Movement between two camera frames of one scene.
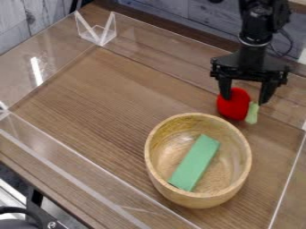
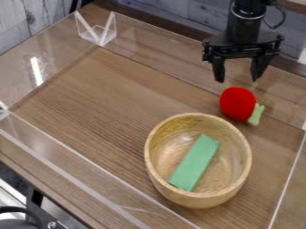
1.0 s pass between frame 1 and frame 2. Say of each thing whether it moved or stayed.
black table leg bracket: stayed
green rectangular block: stayed
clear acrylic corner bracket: stayed
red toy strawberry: moved
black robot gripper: moved
